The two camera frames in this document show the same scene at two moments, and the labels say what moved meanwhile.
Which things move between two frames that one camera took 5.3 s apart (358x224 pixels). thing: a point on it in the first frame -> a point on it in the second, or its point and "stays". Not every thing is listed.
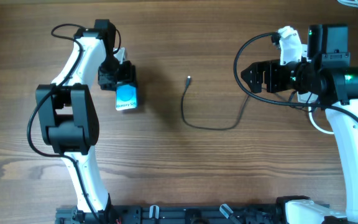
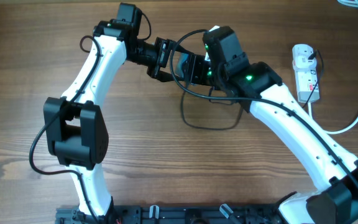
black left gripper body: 114,73 -> 160,56
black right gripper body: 281,78 -> 201,70
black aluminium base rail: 224,214 stays
